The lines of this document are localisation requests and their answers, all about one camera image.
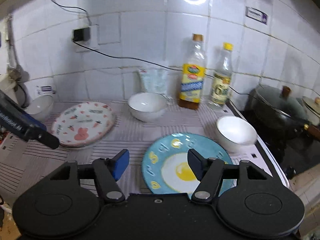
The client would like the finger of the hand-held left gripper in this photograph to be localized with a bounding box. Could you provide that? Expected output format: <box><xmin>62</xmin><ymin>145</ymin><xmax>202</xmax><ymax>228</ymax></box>
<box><xmin>24</xmin><ymin>114</ymin><xmax>60</xmax><ymax>150</ymax></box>

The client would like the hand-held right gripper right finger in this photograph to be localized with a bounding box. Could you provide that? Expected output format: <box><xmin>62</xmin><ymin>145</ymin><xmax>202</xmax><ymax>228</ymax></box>
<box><xmin>187</xmin><ymin>149</ymin><xmax>269</xmax><ymax>202</ymax></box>

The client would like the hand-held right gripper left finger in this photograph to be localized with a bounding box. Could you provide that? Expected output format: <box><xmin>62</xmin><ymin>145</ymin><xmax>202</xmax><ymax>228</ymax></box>
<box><xmin>49</xmin><ymin>149</ymin><xmax>130</xmax><ymax>204</ymax></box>

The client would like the white bowl dark rim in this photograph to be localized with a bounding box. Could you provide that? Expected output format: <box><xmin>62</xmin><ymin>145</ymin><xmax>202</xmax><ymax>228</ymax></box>
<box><xmin>25</xmin><ymin>95</ymin><xmax>55</xmax><ymax>120</ymax></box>
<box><xmin>127</xmin><ymin>92</ymin><xmax>167</xmax><ymax>123</ymax></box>
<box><xmin>216</xmin><ymin>116</ymin><xmax>258</xmax><ymax>153</ymax></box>

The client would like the blue fried egg plate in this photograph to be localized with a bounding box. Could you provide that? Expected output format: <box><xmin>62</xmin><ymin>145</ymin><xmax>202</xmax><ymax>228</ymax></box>
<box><xmin>141</xmin><ymin>133</ymin><xmax>237</xmax><ymax>194</ymax></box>

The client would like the striped tablecloth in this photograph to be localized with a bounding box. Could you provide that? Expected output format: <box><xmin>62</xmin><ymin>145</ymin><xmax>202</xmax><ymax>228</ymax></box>
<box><xmin>0</xmin><ymin>99</ymin><xmax>290</xmax><ymax>205</ymax></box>

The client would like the metal water pipe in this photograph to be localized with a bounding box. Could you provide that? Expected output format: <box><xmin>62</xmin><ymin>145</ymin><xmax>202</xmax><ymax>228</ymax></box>
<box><xmin>5</xmin><ymin>17</ymin><xmax>28</xmax><ymax>82</ymax></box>

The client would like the clear vinegar bottle yellow cap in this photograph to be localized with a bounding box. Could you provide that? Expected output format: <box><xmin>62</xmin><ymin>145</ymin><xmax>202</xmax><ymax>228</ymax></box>
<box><xmin>208</xmin><ymin>42</ymin><xmax>234</xmax><ymax>110</ymax></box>

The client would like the cooking oil bottle yellow label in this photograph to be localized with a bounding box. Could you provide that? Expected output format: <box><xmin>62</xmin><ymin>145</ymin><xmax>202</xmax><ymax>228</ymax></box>
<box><xmin>178</xmin><ymin>33</ymin><xmax>208</xmax><ymax>110</ymax></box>

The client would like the white plastic bag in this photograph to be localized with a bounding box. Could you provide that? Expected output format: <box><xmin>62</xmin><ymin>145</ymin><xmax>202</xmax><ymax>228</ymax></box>
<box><xmin>137</xmin><ymin>67</ymin><xmax>168</xmax><ymax>97</ymax></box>

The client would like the black stove top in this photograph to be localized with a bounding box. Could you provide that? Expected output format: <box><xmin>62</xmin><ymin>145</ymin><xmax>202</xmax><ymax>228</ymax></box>
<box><xmin>244</xmin><ymin>105</ymin><xmax>320</xmax><ymax>179</ymax></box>

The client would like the dark wok with lid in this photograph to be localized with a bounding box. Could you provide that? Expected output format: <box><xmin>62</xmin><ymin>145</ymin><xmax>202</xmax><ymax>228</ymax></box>
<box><xmin>255</xmin><ymin>85</ymin><xmax>304</xmax><ymax>117</ymax></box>

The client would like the black power adapter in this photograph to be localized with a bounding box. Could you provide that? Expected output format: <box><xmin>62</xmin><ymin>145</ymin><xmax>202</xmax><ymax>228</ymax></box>
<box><xmin>72</xmin><ymin>27</ymin><xmax>91</xmax><ymax>42</ymax></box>

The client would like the cream pot with lid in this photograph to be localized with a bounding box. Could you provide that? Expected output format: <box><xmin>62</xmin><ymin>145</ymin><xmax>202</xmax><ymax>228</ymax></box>
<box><xmin>302</xmin><ymin>95</ymin><xmax>320</xmax><ymax>127</ymax></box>

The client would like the small white wall sticker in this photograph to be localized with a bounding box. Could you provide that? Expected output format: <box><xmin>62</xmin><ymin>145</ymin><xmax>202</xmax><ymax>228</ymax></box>
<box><xmin>36</xmin><ymin>85</ymin><xmax>57</xmax><ymax>96</ymax></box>

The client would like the black wok wooden handle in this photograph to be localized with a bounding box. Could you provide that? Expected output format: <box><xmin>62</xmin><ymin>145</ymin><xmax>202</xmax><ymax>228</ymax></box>
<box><xmin>246</xmin><ymin>85</ymin><xmax>320</xmax><ymax>141</ymax></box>

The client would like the black cable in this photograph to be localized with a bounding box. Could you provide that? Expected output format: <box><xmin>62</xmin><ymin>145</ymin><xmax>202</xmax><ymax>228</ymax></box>
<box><xmin>74</xmin><ymin>39</ymin><xmax>250</xmax><ymax>96</ymax></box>
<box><xmin>44</xmin><ymin>0</ymin><xmax>91</xmax><ymax>28</ymax></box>

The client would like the blue and white wall sticker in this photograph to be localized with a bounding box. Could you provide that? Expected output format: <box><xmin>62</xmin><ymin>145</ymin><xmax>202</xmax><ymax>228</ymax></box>
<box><xmin>246</xmin><ymin>6</ymin><xmax>268</xmax><ymax>25</ymax></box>

